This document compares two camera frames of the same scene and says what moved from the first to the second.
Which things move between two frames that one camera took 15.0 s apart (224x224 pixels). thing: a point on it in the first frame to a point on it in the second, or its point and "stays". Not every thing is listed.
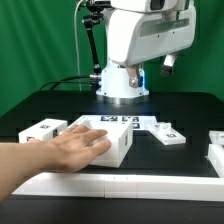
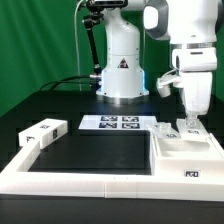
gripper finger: x=169 y=62 to x=196 y=65
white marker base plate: x=120 y=122 stays
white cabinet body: x=119 y=133 to x=186 y=157
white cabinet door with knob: x=166 y=135 stays
